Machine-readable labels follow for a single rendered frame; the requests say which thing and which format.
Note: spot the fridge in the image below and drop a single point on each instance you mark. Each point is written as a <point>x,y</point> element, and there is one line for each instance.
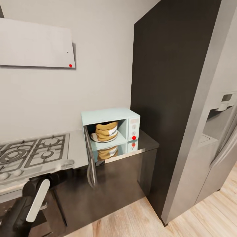
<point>184,87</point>

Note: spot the oven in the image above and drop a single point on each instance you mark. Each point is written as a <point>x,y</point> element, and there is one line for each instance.
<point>50,220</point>

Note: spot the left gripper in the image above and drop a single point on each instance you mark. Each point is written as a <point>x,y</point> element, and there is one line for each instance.
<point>66,174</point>

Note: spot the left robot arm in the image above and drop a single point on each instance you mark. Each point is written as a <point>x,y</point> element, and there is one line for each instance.
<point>19,220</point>

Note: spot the burner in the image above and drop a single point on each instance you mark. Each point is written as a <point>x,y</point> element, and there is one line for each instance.
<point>32,157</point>

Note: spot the popcorn bag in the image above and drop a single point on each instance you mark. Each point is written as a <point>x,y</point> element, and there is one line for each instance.
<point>106,130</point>

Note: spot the range hood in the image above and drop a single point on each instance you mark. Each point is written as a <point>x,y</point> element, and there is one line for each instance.
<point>32,44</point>

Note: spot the microwave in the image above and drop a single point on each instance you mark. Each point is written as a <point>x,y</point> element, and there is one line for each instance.
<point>128,130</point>

